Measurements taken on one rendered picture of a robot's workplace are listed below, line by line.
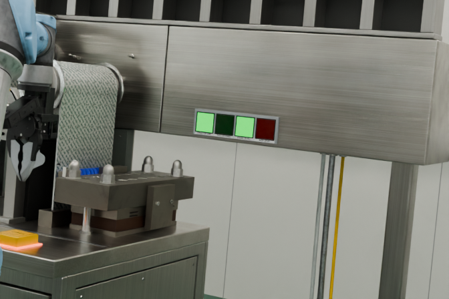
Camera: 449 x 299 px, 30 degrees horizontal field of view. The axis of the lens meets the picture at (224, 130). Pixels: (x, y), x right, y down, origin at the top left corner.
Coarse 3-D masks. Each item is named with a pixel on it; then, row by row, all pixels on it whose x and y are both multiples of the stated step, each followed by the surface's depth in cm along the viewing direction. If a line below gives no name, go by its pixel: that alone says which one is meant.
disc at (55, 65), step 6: (54, 60) 208; (54, 66) 208; (60, 66) 208; (60, 72) 207; (60, 78) 207; (60, 84) 207; (60, 90) 207; (60, 96) 207; (54, 102) 208; (54, 108) 208
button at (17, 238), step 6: (0, 234) 182; (6, 234) 182; (12, 234) 182; (18, 234) 183; (24, 234) 183; (30, 234) 184; (36, 234) 185; (0, 240) 182; (6, 240) 181; (12, 240) 180; (18, 240) 180; (24, 240) 181; (30, 240) 183; (36, 240) 185; (18, 246) 180
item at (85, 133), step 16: (64, 112) 210; (80, 112) 215; (96, 112) 221; (112, 112) 228; (64, 128) 210; (80, 128) 216; (96, 128) 222; (112, 128) 229; (64, 144) 211; (80, 144) 217; (96, 144) 223; (112, 144) 229; (64, 160) 212; (80, 160) 218; (96, 160) 224
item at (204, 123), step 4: (200, 116) 226; (204, 116) 225; (208, 116) 224; (212, 116) 224; (200, 120) 226; (204, 120) 225; (208, 120) 224; (212, 120) 224; (196, 124) 226; (200, 124) 226; (204, 124) 225; (208, 124) 224; (212, 124) 224; (196, 128) 226; (200, 128) 226; (204, 128) 225; (208, 128) 224
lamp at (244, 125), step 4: (240, 120) 220; (244, 120) 220; (248, 120) 219; (252, 120) 218; (240, 124) 220; (244, 124) 220; (248, 124) 219; (252, 124) 218; (236, 128) 221; (240, 128) 220; (244, 128) 220; (248, 128) 219; (252, 128) 218; (236, 132) 221; (240, 132) 220; (244, 132) 220; (248, 132) 219; (252, 132) 218; (248, 136) 219; (252, 136) 218
